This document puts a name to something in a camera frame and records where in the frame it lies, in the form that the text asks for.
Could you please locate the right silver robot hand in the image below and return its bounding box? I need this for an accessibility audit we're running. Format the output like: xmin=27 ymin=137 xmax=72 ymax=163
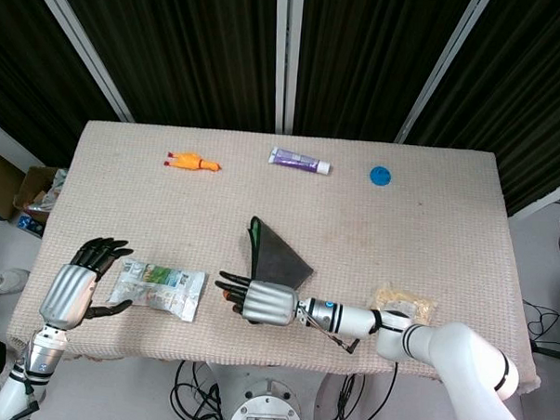
xmin=213 ymin=270 xmax=301 ymax=327

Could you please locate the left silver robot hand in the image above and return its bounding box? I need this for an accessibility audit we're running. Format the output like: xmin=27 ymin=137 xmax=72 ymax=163
xmin=38 ymin=234 xmax=137 ymax=331

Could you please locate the dark grey cloth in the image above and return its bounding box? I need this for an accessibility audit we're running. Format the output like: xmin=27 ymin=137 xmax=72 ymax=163
xmin=245 ymin=216 xmax=318 ymax=292

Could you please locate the white sneaker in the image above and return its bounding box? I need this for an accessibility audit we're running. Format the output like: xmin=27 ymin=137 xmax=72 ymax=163
xmin=0 ymin=267 xmax=31 ymax=298

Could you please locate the small blue box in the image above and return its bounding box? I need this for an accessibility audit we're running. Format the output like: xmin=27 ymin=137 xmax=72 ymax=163
xmin=17 ymin=211 xmax=45 ymax=236

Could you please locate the white printed snack bag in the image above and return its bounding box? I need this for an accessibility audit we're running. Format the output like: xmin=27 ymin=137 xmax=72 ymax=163
xmin=105 ymin=257 xmax=207 ymax=324

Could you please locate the beige waffle tablecloth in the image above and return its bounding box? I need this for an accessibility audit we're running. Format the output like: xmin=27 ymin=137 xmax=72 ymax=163
xmin=4 ymin=116 xmax=553 ymax=394

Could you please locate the open cardboard box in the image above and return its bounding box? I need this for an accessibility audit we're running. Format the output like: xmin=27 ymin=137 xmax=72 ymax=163
xmin=12 ymin=164 xmax=69 ymax=223

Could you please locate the brown cardboard box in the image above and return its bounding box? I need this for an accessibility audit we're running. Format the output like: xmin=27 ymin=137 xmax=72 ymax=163
xmin=0 ymin=146 xmax=27 ymax=221

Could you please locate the clear bag of beige food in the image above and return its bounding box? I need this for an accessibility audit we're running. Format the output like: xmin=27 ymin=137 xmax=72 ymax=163
xmin=370 ymin=281 xmax=439 ymax=328

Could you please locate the purple toothpaste tube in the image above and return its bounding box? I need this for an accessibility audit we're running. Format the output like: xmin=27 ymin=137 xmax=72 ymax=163
xmin=267 ymin=146 xmax=333 ymax=176

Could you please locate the orange rubber chicken toy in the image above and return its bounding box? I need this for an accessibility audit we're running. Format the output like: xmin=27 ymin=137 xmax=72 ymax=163
xmin=163 ymin=150 xmax=224 ymax=174

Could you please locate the blue round lid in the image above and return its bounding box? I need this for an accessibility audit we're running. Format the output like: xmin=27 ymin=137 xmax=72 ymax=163
xmin=368 ymin=164 xmax=394 ymax=187

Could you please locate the black pleated curtain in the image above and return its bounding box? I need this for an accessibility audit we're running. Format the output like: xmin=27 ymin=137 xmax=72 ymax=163
xmin=48 ymin=0 xmax=283 ymax=133
xmin=0 ymin=0 xmax=127 ymax=171
xmin=292 ymin=0 xmax=479 ymax=146
xmin=403 ymin=0 xmax=560 ymax=218

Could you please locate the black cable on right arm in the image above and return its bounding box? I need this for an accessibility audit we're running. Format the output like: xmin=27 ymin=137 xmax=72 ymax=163
xmin=296 ymin=308 xmax=402 ymax=412

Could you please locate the robot pedestal with metal plate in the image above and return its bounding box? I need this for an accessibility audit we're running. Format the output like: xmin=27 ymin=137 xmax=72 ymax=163
xmin=203 ymin=361 xmax=348 ymax=420

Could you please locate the black floor cable bundle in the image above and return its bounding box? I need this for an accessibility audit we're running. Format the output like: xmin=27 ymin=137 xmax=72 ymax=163
xmin=172 ymin=359 xmax=231 ymax=420
xmin=519 ymin=298 xmax=560 ymax=358
xmin=319 ymin=373 xmax=365 ymax=420

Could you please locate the white metal floor rail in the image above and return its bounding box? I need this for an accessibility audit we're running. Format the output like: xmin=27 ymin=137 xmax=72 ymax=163
xmin=0 ymin=116 xmax=40 ymax=169
xmin=506 ymin=173 xmax=560 ymax=221

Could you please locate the white frame post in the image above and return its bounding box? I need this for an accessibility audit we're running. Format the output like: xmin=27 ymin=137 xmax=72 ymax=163
xmin=23 ymin=0 xmax=139 ymax=124
xmin=394 ymin=0 xmax=493 ymax=149
xmin=270 ymin=0 xmax=303 ymax=136

